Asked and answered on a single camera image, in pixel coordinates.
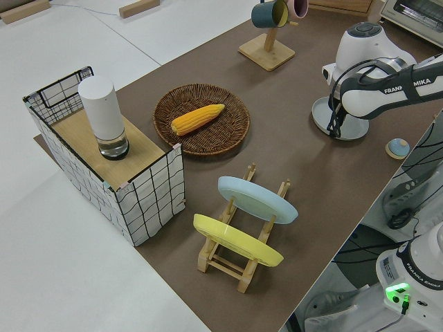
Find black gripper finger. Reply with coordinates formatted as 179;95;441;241
327;107;340;140
334;104;345;139

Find gray round plate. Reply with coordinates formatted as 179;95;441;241
311;95;370;141

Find light blue plate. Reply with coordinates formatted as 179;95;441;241
217;176;300;225

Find yellow plate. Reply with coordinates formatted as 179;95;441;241
192;213;285;268

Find wooden plate rack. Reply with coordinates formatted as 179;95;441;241
197;162;292;295

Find brown table mat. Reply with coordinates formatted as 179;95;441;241
33;15;443;332

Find small blue lid wooden knob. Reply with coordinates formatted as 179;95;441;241
385;137;412;160

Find wooden mug stand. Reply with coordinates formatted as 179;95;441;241
237;19;299;73

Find light wooden drawer cabinet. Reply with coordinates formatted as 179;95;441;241
307;0;386;24

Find pink mug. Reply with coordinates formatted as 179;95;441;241
285;0;310;19

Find round wicker basket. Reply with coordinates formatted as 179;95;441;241
152;82;251;160

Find white toaster oven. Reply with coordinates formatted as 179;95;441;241
379;0;443;50

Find teal mug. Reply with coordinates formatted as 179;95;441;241
251;0;290;30

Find yellow corn cob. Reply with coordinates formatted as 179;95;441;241
170;103;226;137

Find wooden board lid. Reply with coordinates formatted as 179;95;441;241
51;109;167;185

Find wooden block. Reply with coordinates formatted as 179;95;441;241
118;0;161;19
0;0;50;25

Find white cylinder with clear base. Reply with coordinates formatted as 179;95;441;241
77;75;131;161

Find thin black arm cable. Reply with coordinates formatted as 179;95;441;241
327;57;385;117

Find black velcro cable strap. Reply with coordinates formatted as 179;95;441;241
404;64;422;103

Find black cables under table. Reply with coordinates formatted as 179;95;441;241
387;113;443;231

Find dark gray pedestal base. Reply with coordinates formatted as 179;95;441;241
332;221;385;288

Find green lit plug cable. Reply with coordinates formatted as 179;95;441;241
397;292;413;316

